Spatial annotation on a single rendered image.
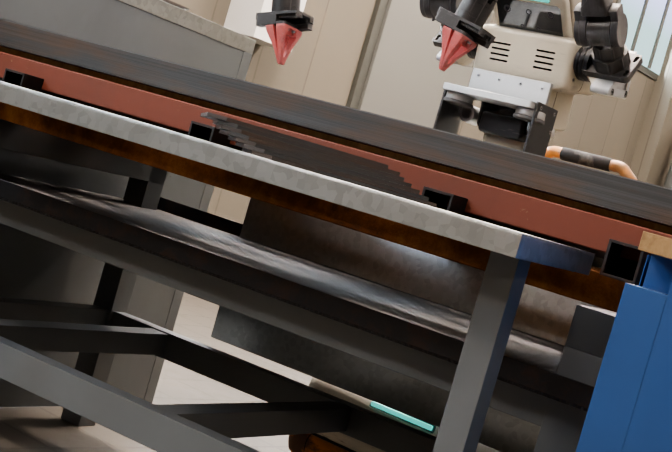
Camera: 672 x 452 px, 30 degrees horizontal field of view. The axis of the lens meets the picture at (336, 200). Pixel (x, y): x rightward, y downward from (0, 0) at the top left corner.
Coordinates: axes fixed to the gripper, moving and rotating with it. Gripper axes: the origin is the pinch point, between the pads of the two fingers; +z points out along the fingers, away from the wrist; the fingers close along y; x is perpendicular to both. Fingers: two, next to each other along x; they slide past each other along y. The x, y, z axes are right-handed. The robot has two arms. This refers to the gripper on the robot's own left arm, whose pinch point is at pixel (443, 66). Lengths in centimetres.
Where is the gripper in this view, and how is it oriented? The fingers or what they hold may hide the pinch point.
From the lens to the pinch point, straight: 232.3
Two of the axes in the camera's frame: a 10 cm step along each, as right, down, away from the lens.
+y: 7.3, 4.7, -5.0
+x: 4.9, 1.6, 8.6
